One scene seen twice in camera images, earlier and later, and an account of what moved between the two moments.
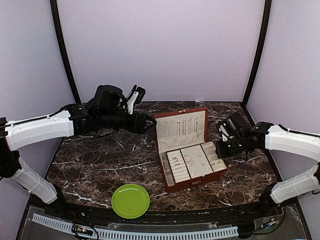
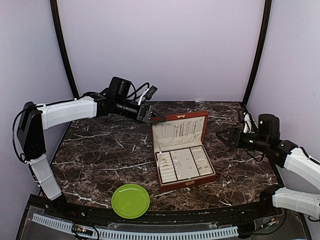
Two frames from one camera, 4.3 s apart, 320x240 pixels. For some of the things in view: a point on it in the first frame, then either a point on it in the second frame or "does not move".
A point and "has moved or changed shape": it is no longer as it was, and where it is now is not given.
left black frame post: [59, 32] does not move
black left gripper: [141, 123] → [145, 114]
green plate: [130, 201] does not move
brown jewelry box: [187, 159] has moved or changed shape
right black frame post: [266, 30] does not move
